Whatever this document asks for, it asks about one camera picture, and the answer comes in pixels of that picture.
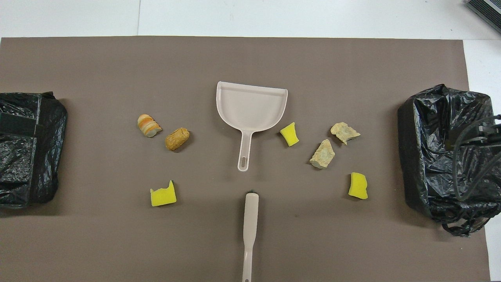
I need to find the wide pale dumpling piece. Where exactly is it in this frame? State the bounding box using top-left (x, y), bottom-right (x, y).
top-left (330, 122), bottom-right (361, 146)

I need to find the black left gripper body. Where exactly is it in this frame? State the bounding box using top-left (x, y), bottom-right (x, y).
top-left (0, 113), bottom-right (39, 136)

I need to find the notched yellow sponge piece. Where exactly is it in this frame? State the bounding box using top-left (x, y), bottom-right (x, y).
top-left (150, 180), bottom-right (177, 207)

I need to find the beige brush with black bristles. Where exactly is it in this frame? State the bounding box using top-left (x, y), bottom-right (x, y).
top-left (241, 191), bottom-right (260, 282)

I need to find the tall pale dumpling piece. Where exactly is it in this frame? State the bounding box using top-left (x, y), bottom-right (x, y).
top-left (309, 139), bottom-right (336, 170)

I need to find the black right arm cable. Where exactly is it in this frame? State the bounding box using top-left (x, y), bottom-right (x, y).
top-left (453, 115), bottom-right (501, 201)

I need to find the bin lined with black bag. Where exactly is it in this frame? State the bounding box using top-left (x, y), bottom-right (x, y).
top-left (0, 91), bottom-right (68, 209)
top-left (397, 83), bottom-right (501, 237)

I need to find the beige plastic dustpan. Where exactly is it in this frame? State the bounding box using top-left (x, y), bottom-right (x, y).
top-left (216, 81), bottom-right (288, 172)

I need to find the brown paper table mat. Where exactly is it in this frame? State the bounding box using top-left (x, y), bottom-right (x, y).
top-left (0, 36), bottom-right (490, 282)

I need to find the orange striped bread piece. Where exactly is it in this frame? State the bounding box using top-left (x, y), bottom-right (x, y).
top-left (137, 114), bottom-right (163, 138)

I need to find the rounded yellow sponge piece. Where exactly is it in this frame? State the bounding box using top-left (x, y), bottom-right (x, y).
top-left (348, 172), bottom-right (369, 200)

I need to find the small curved yellow sponge piece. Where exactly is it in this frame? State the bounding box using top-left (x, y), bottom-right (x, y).
top-left (279, 122), bottom-right (300, 147)

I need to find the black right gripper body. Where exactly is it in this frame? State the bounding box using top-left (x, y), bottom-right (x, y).
top-left (475, 123), bottom-right (501, 147)

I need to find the brown bread roll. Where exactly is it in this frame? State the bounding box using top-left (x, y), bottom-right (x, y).
top-left (165, 127), bottom-right (191, 152)

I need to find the grey ribbed device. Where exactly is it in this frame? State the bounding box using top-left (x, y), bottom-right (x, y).
top-left (465, 0), bottom-right (501, 32)

